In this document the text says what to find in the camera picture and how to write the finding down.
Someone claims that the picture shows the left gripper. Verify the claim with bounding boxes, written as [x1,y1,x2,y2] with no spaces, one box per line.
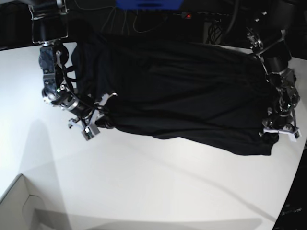
[259,107,301,142]

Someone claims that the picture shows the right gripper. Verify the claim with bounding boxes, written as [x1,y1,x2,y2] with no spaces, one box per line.
[67,92,117,141]

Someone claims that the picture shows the black t-shirt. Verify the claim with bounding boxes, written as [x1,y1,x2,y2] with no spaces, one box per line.
[71,32,279,156]

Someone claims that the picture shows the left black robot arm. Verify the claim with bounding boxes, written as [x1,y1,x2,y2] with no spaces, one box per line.
[247,0,301,142]

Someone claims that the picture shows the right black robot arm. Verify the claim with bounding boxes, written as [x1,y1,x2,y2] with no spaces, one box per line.
[26,0,116,140]

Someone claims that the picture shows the white cardboard box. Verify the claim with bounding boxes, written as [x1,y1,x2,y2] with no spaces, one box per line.
[0,174,50,230]

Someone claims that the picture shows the blue plastic bin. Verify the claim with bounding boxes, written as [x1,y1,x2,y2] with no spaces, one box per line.
[116,0,183,10]

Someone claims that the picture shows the black power strip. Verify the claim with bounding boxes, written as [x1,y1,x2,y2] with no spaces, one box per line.
[180,11,232,22]

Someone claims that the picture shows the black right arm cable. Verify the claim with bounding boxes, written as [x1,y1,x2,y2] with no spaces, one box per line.
[59,64,108,125]

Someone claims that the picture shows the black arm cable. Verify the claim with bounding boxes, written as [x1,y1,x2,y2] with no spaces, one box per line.
[59,64,108,125]
[223,0,242,36]

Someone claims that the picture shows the grey cables behind table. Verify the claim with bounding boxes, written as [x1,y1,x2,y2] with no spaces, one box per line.
[100,7,168,38]

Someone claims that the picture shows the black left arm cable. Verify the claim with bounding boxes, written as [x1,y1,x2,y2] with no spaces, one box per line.
[223,0,242,36]

